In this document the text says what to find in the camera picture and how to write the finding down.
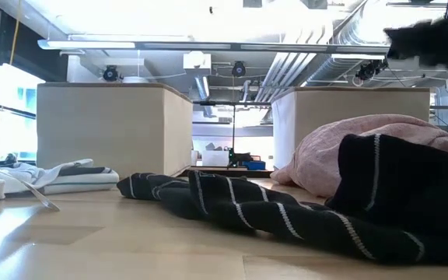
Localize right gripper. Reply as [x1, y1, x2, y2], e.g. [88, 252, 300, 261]
[383, 15, 448, 73]

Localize pink shirt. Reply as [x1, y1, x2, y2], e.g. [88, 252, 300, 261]
[269, 114, 448, 198]

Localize black white-striped socks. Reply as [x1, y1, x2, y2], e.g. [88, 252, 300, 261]
[116, 133, 448, 268]

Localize white teal striped socks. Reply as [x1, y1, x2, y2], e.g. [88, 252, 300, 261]
[40, 166, 121, 195]

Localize white paper tag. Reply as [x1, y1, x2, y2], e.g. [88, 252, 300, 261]
[0, 162, 61, 212]

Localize black round overhead device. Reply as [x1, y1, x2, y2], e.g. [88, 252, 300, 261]
[103, 65, 119, 82]
[231, 61, 247, 78]
[355, 58, 389, 82]

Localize beige fabric bin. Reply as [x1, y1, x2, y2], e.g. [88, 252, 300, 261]
[36, 82, 194, 178]
[271, 86, 431, 170]

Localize silver ventilation ducts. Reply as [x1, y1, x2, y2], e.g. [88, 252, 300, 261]
[254, 15, 388, 103]

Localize blue box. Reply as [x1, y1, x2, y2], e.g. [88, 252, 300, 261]
[242, 159, 267, 171]

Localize small black machine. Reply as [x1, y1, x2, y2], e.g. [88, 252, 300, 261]
[227, 149, 253, 169]

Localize white ceiling box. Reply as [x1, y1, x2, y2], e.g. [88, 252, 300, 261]
[183, 51, 212, 71]

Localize long grey overhead beam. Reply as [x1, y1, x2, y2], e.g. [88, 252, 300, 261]
[37, 33, 390, 54]

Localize bright window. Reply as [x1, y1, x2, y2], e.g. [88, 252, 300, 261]
[0, 64, 46, 163]

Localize yellow hanging cord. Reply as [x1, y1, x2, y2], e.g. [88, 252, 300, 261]
[9, 0, 22, 65]

